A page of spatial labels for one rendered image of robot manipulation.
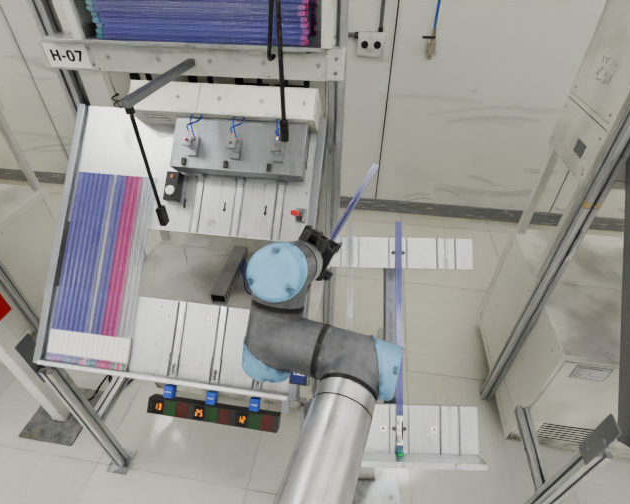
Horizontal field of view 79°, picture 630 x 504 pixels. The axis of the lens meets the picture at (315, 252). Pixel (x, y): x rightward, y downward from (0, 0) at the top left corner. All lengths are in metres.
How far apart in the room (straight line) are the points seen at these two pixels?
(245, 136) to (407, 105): 1.68
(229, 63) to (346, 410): 0.83
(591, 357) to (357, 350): 1.01
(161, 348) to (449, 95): 2.11
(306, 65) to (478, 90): 1.73
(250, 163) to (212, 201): 0.15
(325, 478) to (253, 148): 0.76
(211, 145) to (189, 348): 0.52
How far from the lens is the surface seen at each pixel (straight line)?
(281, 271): 0.48
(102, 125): 1.26
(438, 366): 1.98
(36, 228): 2.30
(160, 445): 1.83
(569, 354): 1.39
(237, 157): 0.98
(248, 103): 1.02
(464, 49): 2.52
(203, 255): 1.54
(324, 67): 0.98
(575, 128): 1.50
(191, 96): 1.07
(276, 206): 0.99
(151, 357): 1.09
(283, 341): 0.52
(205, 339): 1.03
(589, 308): 1.58
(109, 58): 1.18
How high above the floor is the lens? 1.58
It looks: 40 degrees down
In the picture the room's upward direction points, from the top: straight up
